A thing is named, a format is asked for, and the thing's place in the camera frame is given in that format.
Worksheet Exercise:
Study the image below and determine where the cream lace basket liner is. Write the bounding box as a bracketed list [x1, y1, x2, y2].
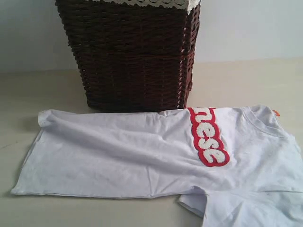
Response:
[104, 0, 201, 15]

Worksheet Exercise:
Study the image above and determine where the white t-shirt red lettering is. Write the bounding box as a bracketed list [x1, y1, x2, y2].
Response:
[11, 105, 303, 227]

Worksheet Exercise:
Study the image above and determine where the dark brown wicker basket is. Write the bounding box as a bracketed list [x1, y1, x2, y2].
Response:
[55, 0, 201, 112]

